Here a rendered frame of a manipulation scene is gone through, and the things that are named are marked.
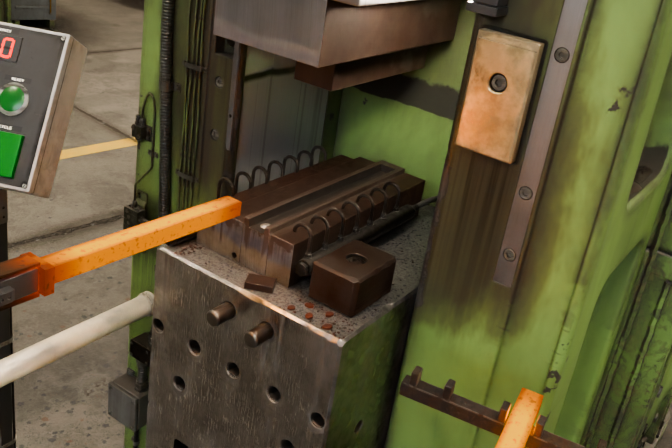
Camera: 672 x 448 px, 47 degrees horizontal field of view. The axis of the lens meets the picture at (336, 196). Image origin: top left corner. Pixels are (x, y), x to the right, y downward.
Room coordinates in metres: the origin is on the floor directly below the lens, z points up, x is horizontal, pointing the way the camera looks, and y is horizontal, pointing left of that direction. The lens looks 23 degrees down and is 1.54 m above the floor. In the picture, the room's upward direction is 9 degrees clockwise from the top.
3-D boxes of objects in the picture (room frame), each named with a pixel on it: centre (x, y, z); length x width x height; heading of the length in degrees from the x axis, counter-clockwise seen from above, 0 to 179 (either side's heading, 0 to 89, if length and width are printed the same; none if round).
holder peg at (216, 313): (1.02, 0.15, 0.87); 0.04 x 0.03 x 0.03; 148
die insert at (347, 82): (1.31, -0.01, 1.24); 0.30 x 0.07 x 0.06; 148
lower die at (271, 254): (1.29, 0.03, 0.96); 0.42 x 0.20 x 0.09; 148
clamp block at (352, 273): (1.07, -0.05, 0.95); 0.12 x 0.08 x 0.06; 148
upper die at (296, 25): (1.29, 0.03, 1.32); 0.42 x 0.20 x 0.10; 148
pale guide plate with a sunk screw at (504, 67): (1.06, -0.20, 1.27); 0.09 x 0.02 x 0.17; 58
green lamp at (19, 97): (1.24, 0.57, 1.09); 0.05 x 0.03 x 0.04; 58
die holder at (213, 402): (1.27, -0.02, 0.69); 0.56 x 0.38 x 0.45; 148
